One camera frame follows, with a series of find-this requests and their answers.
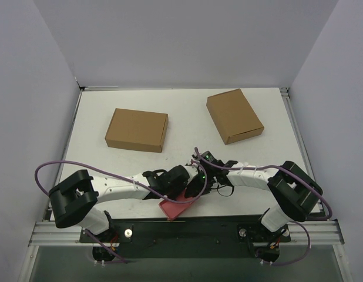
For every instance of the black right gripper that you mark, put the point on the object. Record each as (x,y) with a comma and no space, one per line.
(220,174)

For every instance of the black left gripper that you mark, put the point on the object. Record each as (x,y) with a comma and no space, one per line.
(190,190)

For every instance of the pink paper box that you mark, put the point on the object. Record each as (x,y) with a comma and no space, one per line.
(173,210)

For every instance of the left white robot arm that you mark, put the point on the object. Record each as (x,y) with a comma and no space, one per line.
(74,199)

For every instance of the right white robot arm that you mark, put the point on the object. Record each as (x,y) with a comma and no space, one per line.
(295,192)

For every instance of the right brown cardboard box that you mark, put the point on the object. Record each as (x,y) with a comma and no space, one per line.
(233,116)

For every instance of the brown cardboard box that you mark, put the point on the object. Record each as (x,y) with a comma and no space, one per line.
(233,116)
(137,130)

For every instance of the left brown cardboard box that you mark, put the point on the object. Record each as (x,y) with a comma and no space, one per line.
(137,130)

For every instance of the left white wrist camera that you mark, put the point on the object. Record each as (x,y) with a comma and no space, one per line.
(192,170)

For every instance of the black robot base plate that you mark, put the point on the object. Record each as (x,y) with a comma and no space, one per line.
(192,237)

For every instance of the aluminium table frame rail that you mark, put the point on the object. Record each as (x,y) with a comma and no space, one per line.
(287,101)

